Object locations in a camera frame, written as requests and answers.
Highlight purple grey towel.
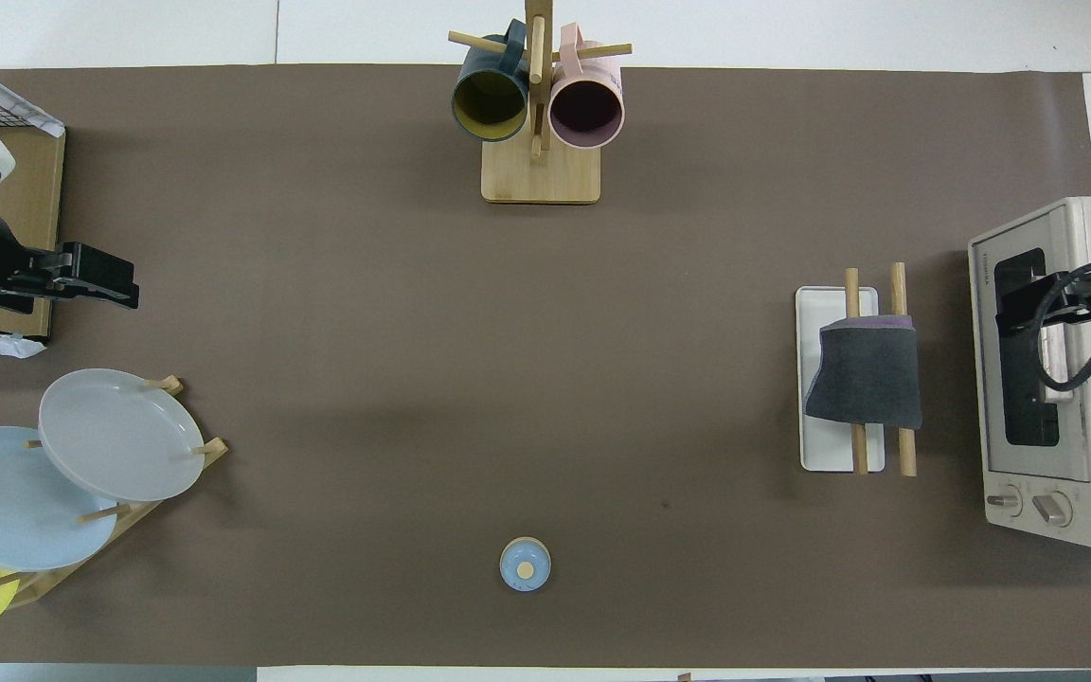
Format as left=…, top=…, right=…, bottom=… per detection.
left=804, top=315, right=923, bottom=430

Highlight wooden plate rack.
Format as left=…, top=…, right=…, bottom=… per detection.
left=0, top=376, right=229, bottom=609

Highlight white towel rack wooden bars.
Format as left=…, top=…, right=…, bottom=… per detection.
left=795, top=262, right=918, bottom=477

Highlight wooden shelf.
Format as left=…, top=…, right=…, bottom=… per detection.
left=0, top=74, right=66, bottom=342

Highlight grey plate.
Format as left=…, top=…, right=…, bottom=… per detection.
left=38, top=368, right=207, bottom=503

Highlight light blue plate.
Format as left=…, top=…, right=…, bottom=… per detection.
left=0, top=426, right=120, bottom=572

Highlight brown table mat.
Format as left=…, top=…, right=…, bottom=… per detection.
left=0, top=64, right=1091, bottom=669

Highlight dark teal mug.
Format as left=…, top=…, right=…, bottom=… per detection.
left=451, top=19, right=532, bottom=143

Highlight wooden mug tree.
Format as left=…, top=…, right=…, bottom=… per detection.
left=448, top=0, right=634, bottom=206

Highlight pink mug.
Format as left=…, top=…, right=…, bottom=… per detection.
left=548, top=23, right=625, bottom=151

